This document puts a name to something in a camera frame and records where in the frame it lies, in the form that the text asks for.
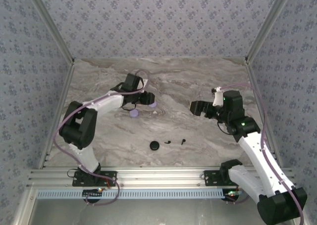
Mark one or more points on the wide aluminium frame beam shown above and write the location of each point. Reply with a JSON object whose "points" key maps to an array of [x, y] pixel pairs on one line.
{"points": [[161, 176]]}

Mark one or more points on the aluminium frame rail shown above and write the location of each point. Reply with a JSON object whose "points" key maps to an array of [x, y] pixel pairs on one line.
{"points": [[66, 86], [250, 72]]}

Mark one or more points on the steel sheet panel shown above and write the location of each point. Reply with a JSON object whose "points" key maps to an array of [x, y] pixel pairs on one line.
{"points": [[161, 212]]}

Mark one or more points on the lilac round earbud case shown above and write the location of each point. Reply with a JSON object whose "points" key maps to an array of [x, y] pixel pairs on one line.
{"points": [[154, 105], [134, 113]]}

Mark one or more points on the black controller board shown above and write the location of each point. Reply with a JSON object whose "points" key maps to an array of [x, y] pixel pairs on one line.
{"points": [[90, 194], [231, 197]]}

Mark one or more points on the aluminium frame post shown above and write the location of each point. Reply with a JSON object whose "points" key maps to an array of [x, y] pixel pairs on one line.
{"points": [[23, 207], [52, 24], [267, 24]]}

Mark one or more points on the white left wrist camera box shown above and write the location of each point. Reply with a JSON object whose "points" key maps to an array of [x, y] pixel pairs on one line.
{"points": [[145, 82]]}

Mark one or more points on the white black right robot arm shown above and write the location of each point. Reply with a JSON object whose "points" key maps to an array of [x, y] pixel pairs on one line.
{"points": [[260, 160]]}

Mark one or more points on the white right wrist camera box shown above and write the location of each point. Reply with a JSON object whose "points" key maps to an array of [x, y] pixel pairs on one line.
{"points": [[218, 97]]}

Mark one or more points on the black round earbud case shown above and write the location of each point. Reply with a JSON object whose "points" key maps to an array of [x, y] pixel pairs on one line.
{"points": [[155, 145]]}

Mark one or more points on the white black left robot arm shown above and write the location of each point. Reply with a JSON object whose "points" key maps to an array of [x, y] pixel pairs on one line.
{"points": [[106, 101]]}

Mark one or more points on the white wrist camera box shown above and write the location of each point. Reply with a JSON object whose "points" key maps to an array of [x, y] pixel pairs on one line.
{"points": [[218, 97], [145, 82]]}

